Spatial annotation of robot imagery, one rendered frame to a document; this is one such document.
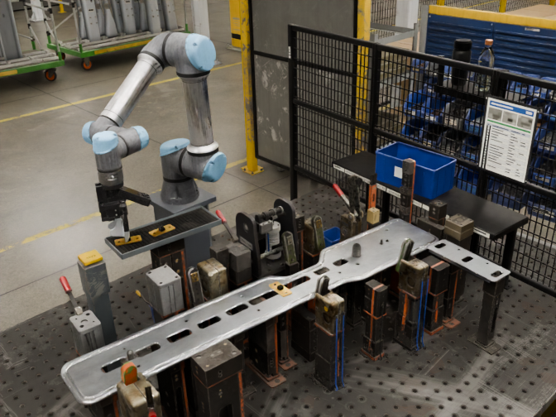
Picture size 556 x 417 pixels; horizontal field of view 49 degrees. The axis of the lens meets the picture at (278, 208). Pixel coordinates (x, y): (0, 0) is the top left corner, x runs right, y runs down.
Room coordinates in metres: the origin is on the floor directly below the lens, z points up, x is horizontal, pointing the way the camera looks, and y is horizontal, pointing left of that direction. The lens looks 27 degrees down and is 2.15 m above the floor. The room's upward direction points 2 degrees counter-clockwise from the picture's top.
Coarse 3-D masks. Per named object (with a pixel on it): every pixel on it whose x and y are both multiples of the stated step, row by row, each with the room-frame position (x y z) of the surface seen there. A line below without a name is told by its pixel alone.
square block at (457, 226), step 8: (456, 216) 2.03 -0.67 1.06; (448, 224) 1.99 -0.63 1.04; (456, 224) 1.96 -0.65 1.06; (464, 224) 1.96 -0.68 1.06; (472, 224) 1.98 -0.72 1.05; (448, 232) 1.98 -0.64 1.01; (456, 232) 1.96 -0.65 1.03; (464, 232) 1.96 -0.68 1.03; (472, 232) 1.99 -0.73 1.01; (448, 240) 1.99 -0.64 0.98; (456, 240) 1.96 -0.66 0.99; (464, 240) 1.96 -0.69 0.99; (464, 248) 1.97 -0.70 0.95; (464, 272) 1.98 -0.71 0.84; (464, 280) 1.99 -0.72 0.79; (456, 288) 1.96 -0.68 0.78; (456, 296) 1.96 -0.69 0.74
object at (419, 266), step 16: (400, 272) 1.75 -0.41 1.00; (416, 272) 1.70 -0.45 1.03; (400, 288) 1.75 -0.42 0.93; (416, 288) 1.69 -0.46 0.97; (400, 304) 1.75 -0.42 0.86; (416, 304) 1.71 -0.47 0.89; (400, 320) 1.74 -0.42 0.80; (416, 320) 1.72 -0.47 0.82; (400, 336) 1.73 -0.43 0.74; (416, 336) 1.71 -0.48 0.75
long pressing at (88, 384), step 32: (384, 224) 2.08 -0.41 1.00; (320, 256) 1.85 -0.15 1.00; (352, 256) 1.85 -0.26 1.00; (384, 256) 1.85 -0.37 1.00; (256, 288) 1.67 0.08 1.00; (192, 320) 1.51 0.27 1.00; (224, 320) 1.51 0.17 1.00; (256, 320) 1.51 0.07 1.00; (96, 352) 1.37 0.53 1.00; (160, 352) 1.37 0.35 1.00; (192, 352) 1.37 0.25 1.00; (96, 384) 1.25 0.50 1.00
